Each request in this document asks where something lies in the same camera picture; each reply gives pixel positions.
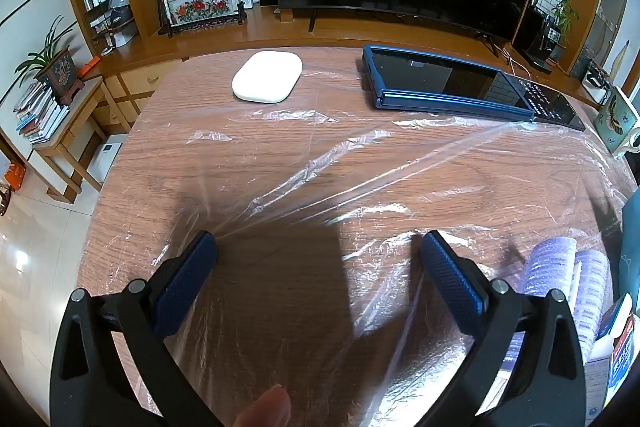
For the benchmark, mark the small orange object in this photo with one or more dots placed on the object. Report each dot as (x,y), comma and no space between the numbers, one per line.
(89,66)

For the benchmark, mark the potted plant in patterned pot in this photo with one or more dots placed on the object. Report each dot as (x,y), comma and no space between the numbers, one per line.
(62,72)

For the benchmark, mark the flower painting glass panel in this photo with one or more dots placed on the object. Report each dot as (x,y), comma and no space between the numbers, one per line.
(200,9)

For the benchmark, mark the teal object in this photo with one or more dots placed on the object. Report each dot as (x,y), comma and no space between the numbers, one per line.
(631,247)

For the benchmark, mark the blue white medicine box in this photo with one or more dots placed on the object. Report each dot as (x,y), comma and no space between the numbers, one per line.
(622,347)

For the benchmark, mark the person's left hand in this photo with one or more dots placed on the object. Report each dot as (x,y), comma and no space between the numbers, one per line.
(265,409)

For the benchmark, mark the small green houseplant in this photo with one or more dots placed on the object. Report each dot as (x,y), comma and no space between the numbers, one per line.
(565,14)

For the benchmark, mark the bird print mug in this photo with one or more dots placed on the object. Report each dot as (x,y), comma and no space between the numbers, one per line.
(617,122)

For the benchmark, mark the purple hair roller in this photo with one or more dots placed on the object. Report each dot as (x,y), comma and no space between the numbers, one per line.
(592,287)
(547,262)

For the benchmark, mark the stack of books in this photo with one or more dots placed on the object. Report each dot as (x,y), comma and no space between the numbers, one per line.
(40,117)

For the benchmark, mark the white floor appliance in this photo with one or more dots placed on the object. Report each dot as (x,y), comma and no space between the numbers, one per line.
(107,157)

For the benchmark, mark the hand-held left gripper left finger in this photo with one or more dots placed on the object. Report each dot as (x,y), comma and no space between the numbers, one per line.
(185,277)

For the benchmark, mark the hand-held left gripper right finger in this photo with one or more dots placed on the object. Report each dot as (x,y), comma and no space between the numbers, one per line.
(450,282)

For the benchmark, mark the clear plastic table sheet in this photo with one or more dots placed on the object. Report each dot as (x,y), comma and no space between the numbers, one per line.
(320,187)

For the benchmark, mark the black white small appliance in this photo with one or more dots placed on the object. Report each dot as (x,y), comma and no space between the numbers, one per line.
(596,82)

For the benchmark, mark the wooden television cabinet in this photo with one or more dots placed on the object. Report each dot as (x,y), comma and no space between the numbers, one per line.
(280,32)

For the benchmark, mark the orange bag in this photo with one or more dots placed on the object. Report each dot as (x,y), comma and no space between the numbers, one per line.
(15,176)

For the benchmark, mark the wooden side table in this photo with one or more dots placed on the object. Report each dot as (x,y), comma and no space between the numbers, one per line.
(75,117)

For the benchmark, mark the black coffee machine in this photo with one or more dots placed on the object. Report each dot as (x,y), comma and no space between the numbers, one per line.
(537,39)

